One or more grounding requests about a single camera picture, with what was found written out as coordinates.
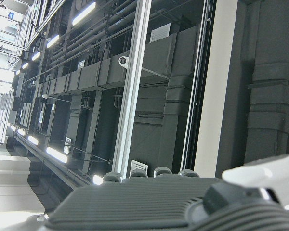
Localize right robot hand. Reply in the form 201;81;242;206
43;153;289;231

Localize aluminium profile post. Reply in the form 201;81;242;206
111;0;152;174

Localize grey ventilation duct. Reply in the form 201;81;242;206
39;25;201;97

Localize white dome security camera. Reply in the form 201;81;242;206
118;55;130;69

